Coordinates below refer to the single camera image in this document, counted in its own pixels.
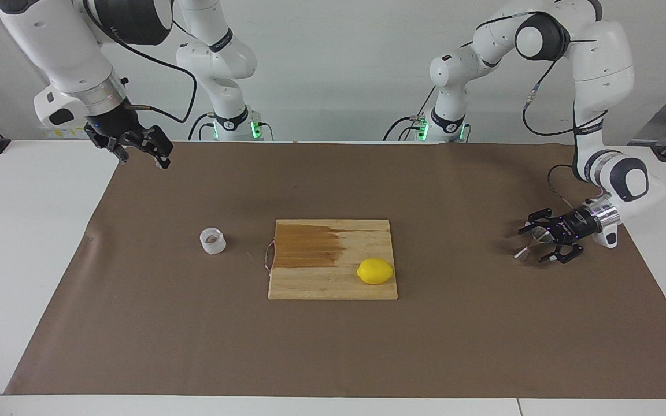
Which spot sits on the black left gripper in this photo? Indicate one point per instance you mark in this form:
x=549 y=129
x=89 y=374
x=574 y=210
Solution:
x=573 y=225

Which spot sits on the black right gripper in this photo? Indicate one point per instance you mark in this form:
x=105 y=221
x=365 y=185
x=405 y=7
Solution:
x=116 y=124

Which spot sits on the stainless steel jigger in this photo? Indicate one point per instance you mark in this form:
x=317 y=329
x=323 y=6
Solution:
x=522 y=254

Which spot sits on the clear plastic cup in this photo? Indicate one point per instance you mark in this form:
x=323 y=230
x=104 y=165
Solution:
x=213 y=242

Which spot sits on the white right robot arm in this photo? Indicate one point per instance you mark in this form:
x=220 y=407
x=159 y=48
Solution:
x=50 y=46

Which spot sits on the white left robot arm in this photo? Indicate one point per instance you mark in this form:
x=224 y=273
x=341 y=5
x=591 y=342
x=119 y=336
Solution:
x=599 y=58

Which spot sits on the yellow lemon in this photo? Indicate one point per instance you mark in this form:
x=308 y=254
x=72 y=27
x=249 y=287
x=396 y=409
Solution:
x=375 y=271

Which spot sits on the brown paper mat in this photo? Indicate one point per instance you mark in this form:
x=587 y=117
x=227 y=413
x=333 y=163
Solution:
x=194 y=346

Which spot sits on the wooden cutting board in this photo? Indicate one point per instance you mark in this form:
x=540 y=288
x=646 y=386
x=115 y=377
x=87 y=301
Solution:
x=321 y=283

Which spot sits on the white yellow wall box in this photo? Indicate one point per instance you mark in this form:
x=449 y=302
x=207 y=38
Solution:
x=61 y=133

